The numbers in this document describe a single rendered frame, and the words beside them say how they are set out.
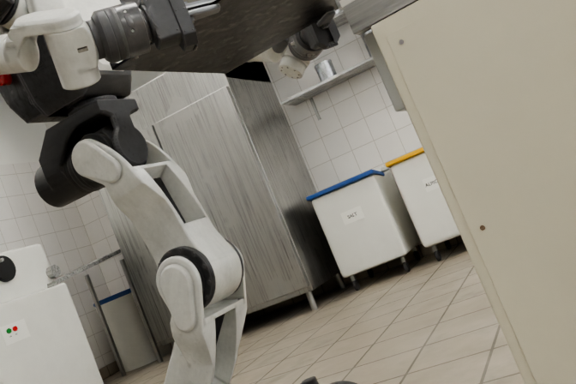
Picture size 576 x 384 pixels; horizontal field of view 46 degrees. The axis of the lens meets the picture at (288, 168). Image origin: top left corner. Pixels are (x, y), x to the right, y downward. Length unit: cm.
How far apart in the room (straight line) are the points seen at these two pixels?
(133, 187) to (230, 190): 348
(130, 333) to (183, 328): 469
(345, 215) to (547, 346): 386
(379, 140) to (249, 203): 124
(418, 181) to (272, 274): 123
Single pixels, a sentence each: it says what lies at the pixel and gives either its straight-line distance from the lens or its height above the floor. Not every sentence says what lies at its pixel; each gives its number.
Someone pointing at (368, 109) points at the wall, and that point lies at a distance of 548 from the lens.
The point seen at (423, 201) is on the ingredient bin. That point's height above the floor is 43.
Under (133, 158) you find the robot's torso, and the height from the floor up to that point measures 87.
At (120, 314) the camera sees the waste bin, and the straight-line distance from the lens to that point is 612.
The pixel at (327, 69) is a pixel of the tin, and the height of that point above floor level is 165.
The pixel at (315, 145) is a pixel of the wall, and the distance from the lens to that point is 562.
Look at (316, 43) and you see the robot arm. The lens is 156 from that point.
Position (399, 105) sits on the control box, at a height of 71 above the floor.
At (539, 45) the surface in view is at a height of 69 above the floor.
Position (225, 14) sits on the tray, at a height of 99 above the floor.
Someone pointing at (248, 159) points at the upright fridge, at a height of 117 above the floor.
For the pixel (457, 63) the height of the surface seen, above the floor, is 72.
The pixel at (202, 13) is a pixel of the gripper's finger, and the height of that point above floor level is 99.
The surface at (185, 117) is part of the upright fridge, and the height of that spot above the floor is 166.
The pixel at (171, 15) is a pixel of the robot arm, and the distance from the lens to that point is 117.
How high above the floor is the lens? 59
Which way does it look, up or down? 5 degrees up
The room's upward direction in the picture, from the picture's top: 22 degrees counter-clockwise
